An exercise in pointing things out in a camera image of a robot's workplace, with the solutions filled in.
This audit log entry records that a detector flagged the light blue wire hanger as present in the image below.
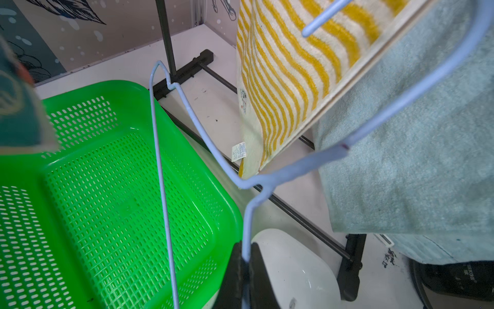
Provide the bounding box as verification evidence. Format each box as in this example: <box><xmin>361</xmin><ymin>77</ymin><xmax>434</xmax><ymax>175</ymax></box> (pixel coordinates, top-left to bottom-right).
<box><xmin>153</xmin><ymin>1</ymin><xmax>493</xmax><ymax>308</ymax></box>

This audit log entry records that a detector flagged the light blue towel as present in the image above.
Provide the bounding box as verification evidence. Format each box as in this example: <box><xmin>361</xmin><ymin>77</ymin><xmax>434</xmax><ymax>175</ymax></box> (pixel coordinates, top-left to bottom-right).
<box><xmin>313</xmin><ymin>1</ymin><xmax>493</xmax><ymax>265</ymax></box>

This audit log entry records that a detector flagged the yellow striped towel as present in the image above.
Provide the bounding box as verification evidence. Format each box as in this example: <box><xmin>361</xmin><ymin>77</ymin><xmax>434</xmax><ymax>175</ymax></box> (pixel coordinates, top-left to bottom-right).
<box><xmin>237</xmin><ymin>0</ymin><xmax>433</xmax><ymax>179</ymax></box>

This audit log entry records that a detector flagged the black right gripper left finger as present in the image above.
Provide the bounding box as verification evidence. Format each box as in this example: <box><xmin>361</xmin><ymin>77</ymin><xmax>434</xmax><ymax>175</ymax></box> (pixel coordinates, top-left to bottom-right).
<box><xmin>212</xmin><ymin>242</ymin><xmax>245</xmax><ymax>309</ymax></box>

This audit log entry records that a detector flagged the black clothes rack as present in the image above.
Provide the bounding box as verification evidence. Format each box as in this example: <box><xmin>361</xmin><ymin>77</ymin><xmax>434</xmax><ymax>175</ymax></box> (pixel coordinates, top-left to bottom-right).
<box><xmin>152</xmin><ymin>0</ymin><xmax>367</xmax><ymax>302</ymax></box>

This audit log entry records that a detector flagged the teal patterned towel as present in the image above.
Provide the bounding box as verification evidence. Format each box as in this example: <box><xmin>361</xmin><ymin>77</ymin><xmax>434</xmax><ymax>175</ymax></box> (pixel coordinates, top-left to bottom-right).
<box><xmin>1</xmin><ymin>39</ymin><xmax>59</xmax><ymax>155</ymax></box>

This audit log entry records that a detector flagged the green plastic basket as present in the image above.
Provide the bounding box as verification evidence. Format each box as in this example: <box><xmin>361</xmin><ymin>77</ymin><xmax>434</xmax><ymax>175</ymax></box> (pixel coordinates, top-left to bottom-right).
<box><xmin>1</xmin><ymin>81</ymin><xmax>242</xmax><ymax>308</ymax></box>

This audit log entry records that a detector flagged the white rectangular tray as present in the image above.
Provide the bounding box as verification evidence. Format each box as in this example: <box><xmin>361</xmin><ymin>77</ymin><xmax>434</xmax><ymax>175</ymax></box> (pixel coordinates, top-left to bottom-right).
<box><xmin>252</xmin><ymin>229</ymin><xmax>342</xmax><ymax>308</ymax></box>

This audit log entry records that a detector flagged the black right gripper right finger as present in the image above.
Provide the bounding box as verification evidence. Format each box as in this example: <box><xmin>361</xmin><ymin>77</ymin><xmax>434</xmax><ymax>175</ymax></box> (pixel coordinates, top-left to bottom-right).
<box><xmin>249</xmin><ymin>243</ymin><xmax>280</xmax><ymax>309</ymax></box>

